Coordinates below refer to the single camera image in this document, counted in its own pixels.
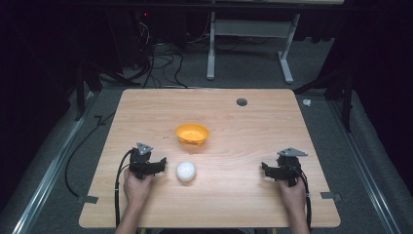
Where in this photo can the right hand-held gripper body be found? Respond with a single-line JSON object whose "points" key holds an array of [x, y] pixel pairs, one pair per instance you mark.
{"points": [[287, 165]]}

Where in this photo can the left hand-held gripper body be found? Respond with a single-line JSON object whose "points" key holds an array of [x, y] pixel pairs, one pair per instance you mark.
{"points": [[140, 161]]}

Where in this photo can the orange plastic bowl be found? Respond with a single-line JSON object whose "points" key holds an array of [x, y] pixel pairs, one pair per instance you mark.
{"points": [[192, 132]]}

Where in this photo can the person's left hand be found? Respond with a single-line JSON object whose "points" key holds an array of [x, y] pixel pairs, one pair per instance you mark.
{"points": [[136, 190]]}

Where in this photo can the person's right hand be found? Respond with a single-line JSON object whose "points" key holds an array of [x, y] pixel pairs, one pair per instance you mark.
{"points": [[292, 195]]}

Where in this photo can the grey tape strip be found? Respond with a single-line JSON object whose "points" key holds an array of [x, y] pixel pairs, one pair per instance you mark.
{"points": [[331, 196], [88, 199]]}

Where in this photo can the white crumpled paper scrap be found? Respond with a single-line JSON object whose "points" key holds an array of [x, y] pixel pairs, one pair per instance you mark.
{"points": [[307, 102]]}

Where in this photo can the grey round table grommet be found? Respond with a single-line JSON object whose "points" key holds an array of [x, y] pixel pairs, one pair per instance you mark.
{"points": [[242, 102]]}

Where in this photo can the black metal stand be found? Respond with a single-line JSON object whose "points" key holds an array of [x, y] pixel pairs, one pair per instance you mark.
{"points": [[85, 81], [341, 87]]}

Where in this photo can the aluminium floor rail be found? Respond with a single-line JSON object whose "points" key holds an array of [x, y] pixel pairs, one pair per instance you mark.
{"points": [[363, 159], [48, 177]]}

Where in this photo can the white metal desk frame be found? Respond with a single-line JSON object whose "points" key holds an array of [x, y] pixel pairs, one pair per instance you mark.
{"points": [[250, 28]]}

